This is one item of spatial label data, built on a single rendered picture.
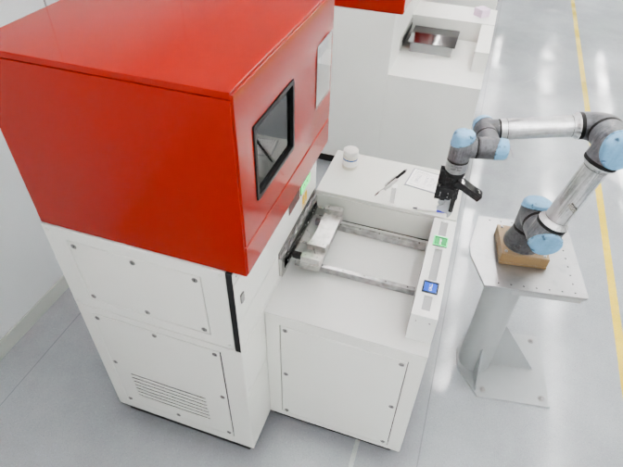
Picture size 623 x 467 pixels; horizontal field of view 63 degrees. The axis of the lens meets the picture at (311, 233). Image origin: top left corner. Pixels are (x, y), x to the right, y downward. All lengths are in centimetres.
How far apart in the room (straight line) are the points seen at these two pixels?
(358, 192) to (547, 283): 87
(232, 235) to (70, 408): 169
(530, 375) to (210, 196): 212
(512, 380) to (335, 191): 140
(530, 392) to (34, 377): 255
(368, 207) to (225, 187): 104
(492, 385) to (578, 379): 48
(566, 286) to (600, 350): 104
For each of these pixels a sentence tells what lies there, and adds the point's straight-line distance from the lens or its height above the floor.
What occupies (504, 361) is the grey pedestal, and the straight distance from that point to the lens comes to 297.
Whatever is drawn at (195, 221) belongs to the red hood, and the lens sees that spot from 147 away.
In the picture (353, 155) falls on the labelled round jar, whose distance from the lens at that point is 236.
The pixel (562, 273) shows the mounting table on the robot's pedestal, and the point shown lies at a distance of 237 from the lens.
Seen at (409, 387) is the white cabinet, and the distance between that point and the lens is 207.
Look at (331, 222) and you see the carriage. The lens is 224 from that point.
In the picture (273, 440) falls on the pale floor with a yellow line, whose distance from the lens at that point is 260.
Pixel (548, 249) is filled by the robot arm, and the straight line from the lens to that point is 212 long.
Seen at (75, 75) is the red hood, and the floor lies 179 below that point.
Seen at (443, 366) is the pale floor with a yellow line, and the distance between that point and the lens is 291.
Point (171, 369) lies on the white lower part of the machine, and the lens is 220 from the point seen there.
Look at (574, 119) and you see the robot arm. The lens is 202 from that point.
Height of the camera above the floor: 234
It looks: 42 degrees down
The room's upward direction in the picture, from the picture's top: 2 degrees clockwise
